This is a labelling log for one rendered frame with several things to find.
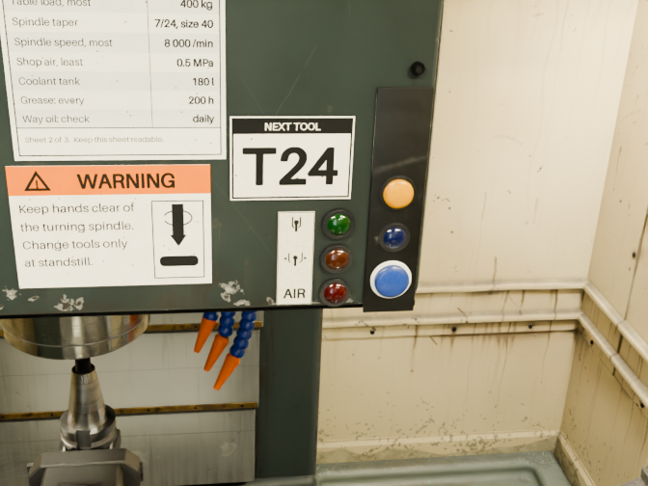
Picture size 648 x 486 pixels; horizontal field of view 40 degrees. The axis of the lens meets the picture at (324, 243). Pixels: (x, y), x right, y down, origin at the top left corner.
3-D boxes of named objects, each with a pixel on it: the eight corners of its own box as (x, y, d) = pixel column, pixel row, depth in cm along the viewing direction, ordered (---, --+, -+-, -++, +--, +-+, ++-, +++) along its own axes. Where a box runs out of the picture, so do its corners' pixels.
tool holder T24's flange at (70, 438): (121, 419, 107) (120, 402, 106) (112, 452, 101) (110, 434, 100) (67, 419, 106) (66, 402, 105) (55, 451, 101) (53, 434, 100)
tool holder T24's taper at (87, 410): (110, 407, 105) (106, 358, 102) (103, 430, 101) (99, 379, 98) (71, 406, 104) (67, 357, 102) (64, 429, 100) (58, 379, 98)
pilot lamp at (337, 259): (349, 272, 75) (351, 248, 74) (323, 272, 75) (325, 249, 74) (348, 268, 76) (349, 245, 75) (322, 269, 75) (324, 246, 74)
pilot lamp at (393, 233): (407, 250, 75) (409, 227, 74) (381, 251, 75) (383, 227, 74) (405, 247, 76) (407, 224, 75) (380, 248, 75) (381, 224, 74)
